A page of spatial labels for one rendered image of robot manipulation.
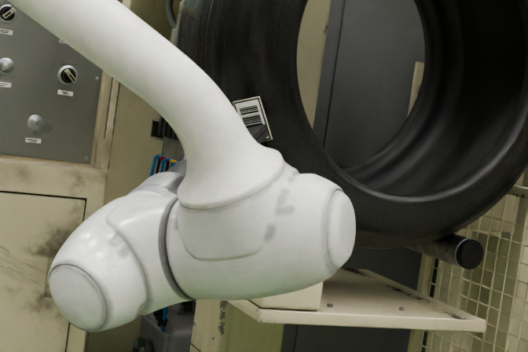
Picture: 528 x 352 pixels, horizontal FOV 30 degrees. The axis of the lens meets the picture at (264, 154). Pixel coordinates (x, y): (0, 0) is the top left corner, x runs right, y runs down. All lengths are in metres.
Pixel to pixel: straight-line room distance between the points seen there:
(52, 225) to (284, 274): 1.12
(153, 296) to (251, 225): 0.14
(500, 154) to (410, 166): 0.27
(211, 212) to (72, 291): 0.16
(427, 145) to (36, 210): 0.75
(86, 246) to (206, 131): 0.16
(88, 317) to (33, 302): 1.04
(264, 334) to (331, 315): 0.40
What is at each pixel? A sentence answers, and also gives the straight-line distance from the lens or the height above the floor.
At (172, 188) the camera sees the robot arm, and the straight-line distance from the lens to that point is 1.04.
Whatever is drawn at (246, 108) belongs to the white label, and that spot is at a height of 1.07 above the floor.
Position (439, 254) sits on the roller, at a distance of 1.51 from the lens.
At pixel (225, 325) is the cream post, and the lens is 1.73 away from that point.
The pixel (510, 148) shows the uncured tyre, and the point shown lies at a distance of 1.47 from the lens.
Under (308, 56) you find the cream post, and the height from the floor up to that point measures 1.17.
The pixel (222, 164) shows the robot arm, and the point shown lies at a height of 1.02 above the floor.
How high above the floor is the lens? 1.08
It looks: 3 degrees down
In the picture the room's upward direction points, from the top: 8 degrees clockwise
